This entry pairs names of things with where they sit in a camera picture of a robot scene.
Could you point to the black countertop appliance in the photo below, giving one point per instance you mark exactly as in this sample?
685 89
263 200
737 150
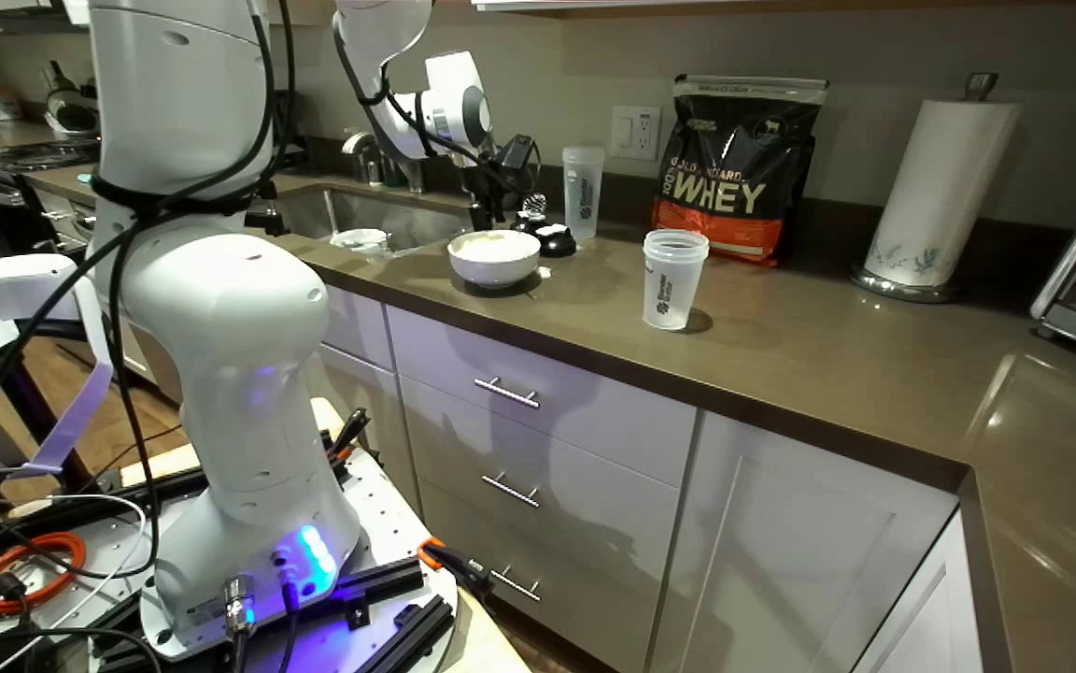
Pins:
295 150

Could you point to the dark stovetop teapot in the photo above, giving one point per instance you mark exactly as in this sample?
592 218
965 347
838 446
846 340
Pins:
71 102

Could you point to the white lower cabinets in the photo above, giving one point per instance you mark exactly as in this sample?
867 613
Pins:
690 524

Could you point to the black red whey protein bag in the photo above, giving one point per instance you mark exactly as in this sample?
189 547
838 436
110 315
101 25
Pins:
737 172

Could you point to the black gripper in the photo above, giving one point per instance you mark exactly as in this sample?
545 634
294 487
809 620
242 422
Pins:
517 160

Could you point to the white double wall outlet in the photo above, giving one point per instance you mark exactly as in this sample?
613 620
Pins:
636 130

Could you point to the steel kitchen sink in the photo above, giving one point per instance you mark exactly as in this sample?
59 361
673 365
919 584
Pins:
371 212

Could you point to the white dish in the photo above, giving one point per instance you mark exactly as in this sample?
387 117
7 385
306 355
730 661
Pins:
360 240

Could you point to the paper towel roll on holder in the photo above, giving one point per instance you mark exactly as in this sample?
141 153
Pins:
934 188

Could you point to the perforated metal robot table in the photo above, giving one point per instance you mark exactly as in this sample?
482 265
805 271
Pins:
411 509

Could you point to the white powder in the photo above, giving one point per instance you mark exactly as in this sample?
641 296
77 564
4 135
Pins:
493 243

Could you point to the white curved frame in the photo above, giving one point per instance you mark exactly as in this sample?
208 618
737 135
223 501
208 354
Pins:
16 361

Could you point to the white ceramic bowl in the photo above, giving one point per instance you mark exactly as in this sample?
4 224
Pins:
493 264

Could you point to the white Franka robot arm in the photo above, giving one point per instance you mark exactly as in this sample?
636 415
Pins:
225 324

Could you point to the small black shaker lid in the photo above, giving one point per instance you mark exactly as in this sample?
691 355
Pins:
555 240

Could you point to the black metal rail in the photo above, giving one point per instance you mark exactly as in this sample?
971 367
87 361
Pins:
410 630

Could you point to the chrome kitchen faucet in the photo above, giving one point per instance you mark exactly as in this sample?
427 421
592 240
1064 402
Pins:
371 158

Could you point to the tall translucent shaker cup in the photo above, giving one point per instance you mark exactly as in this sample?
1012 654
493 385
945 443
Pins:
584 193

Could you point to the small translucent white shaker cup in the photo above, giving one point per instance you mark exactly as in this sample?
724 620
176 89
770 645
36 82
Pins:
673 280

